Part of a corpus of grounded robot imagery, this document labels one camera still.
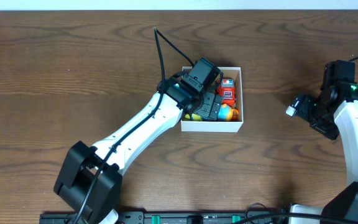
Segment black cable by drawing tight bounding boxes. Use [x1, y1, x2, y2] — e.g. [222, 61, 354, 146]
[234, 54, 358, 224]
[68, 26, 195, 224]

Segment white cardboard box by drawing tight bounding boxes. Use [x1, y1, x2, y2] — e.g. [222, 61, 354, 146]
[180, 67, 244, 133]

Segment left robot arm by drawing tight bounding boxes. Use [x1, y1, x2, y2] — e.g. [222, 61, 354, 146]
[53, 58, 223, 223]

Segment red toy truck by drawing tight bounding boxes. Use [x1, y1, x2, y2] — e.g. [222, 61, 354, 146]
[217, 78, 236, 106]

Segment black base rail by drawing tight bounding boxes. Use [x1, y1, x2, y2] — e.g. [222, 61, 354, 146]
[39, 210, 288, 224]

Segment black right cable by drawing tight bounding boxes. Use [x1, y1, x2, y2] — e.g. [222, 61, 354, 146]
[234, 54, 358, 224]

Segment black left cable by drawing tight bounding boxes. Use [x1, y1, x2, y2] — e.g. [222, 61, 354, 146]
[68, 26, 195, 224]

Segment blue duck toy figure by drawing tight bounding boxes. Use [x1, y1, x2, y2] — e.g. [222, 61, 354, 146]
[217, 104, 239, 121]

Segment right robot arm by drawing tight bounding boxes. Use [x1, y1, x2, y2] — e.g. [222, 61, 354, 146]
[286, 60, 358, 223]

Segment yellow ball with blue letters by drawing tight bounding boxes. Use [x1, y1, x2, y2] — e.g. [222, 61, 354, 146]
[185, 113, 203, 121]

